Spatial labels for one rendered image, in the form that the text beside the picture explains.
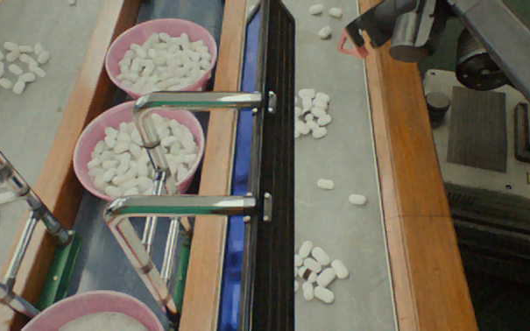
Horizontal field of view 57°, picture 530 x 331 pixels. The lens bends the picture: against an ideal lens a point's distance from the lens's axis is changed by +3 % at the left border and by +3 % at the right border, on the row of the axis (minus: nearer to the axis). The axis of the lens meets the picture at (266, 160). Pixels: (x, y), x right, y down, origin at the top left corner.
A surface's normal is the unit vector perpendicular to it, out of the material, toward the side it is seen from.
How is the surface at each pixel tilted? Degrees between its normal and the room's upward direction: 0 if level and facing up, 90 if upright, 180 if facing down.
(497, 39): 41
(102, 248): 0
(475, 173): 1
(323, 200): 0
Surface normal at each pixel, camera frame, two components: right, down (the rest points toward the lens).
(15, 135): -0.04, -0.58
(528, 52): -0.59, -0.37
